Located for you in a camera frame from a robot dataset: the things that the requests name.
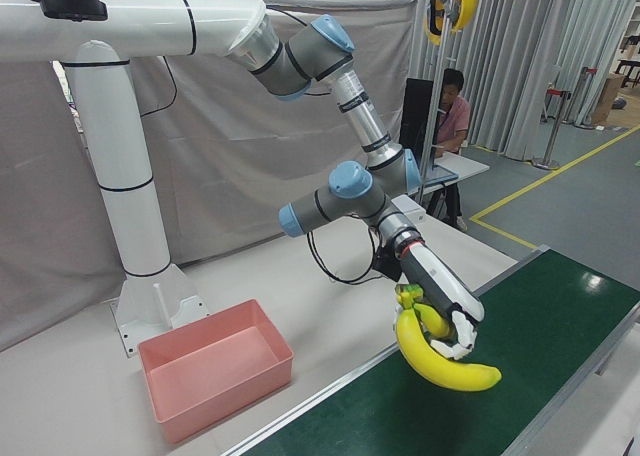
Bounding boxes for white robot torso column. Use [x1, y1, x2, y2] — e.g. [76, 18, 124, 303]
[0, 0, 281, 357]

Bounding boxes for white flat box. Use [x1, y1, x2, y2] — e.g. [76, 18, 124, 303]
[391, 195, 427, 226]

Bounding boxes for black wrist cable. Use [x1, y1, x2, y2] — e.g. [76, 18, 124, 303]
[305, 215, 386, 285]

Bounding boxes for black torso cable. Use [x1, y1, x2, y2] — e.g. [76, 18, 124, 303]
[139, 54, 179, 118]

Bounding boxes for black Huawei monitor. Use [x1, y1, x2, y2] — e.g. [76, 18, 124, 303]
[399, 77, 443, 187]

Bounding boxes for cardboard box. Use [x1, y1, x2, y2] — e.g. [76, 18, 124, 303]
[592, 73, 626, 127]

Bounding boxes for yellow toy banana bunch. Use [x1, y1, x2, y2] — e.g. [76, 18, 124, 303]
[392, 284, 503, 393]

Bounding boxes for barrier stanchion post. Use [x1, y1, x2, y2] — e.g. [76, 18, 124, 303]
[532, 63, 571, 170]
[574, 65, 599, 130]

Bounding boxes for person in pink shirt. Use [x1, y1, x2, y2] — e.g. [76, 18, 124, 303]
[433, 67, 474, 233]

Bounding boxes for white desk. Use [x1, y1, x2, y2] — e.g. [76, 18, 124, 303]
[419, 148, 491, 212]

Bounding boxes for grey backdrop cloth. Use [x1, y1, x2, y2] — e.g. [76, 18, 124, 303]
[0, 0, 419, 352]

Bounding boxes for green conveyor belt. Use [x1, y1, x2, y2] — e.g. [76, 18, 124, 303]
[219, 245, 640, 456]

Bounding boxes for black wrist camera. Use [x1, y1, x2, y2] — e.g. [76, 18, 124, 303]
[372, 243, 404, 283]

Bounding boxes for robot hand black palm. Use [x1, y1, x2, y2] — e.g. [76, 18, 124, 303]
[396, 242, 486, 362]

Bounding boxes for silver Huawei laptop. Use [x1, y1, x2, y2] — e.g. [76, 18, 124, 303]
[430, 161, 459, 185]

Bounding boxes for grey pleated curtain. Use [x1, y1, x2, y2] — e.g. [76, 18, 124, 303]
[414, 0, 640, 163]

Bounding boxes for yellow cable reel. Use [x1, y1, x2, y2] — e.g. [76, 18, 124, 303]
[424, 0, 479, 46]

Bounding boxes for pink plastic basket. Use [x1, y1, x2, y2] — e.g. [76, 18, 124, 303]
[137, 298, 295, 445]

